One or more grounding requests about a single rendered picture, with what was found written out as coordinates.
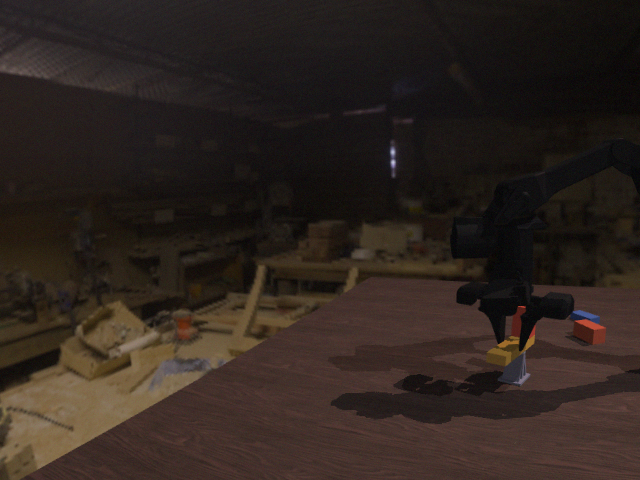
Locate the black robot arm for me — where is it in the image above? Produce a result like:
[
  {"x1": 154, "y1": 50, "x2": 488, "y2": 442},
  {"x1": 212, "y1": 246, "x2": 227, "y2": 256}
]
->
[{"x1": 450, "y1": 138, "x2": 640, "y2": 316}]

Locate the orange-red rectangular block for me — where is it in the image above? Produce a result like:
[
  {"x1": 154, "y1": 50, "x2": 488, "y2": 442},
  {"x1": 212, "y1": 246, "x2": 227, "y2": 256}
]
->
[{"x1": 573, "y1": 319, "x2": 606, "y2": 345}]

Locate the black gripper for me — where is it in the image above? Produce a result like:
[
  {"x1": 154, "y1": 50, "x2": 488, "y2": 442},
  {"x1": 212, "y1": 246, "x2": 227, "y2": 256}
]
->
[{"x1": 456, "y1": 257, "x2": 574, "y2": 351}]

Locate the blue flat bar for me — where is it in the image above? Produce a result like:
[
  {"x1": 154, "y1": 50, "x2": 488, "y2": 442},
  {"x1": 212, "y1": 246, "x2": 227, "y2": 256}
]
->
[{"x1": 570, "y1": 310, "x2": 600, "y2": 324}]

